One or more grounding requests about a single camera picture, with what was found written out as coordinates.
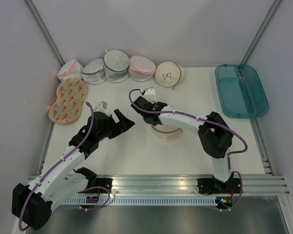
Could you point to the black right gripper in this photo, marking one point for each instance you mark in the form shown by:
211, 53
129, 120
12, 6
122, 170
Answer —
152, 103

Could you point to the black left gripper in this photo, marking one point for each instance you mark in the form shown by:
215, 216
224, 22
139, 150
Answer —
124, 123

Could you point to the beige round glasses laundry bag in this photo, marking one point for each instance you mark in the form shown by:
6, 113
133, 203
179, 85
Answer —
167, 133

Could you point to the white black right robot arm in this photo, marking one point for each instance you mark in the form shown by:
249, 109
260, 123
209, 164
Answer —
211, 129

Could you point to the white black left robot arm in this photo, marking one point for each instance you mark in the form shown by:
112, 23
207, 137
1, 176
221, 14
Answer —
35, 202

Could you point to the white pink-zip mesh bag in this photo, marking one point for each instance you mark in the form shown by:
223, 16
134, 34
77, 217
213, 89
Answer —
140, 68

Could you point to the beige round bag with glasses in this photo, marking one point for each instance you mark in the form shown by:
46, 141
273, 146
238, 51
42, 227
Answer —
169, 74

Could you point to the tall white blue-zip mesh bag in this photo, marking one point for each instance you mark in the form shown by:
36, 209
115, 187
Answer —
116, 65

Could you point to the white blue-trim mesh bag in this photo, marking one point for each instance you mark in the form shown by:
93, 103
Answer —
94, 72

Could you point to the floral peanut-shaped laundry bag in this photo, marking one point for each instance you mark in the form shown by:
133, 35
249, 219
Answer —
70, 97

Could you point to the white pink-trim mesh bag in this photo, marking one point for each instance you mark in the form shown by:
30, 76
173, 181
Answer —
72, 69

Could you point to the teal transparent plastic bin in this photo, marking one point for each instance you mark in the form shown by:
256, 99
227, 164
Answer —
240, 91

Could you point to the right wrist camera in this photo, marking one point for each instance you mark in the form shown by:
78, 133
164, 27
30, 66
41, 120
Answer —
149, 94

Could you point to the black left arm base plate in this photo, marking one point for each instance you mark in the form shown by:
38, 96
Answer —
103, 182

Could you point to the white slotted cable duct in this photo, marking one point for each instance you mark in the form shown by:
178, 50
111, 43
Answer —
83, 200

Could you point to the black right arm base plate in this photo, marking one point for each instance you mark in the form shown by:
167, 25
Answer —
210, 186

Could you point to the left aluminium corner post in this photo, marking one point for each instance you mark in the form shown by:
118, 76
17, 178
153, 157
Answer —
43, 29

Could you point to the aluminium corner post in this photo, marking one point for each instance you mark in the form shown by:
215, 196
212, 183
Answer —
43, 29
261, 30

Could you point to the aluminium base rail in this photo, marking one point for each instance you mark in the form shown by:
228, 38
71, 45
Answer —
253, 185

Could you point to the right aluminium corner post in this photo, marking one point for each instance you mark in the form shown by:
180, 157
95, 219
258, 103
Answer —
261, 30

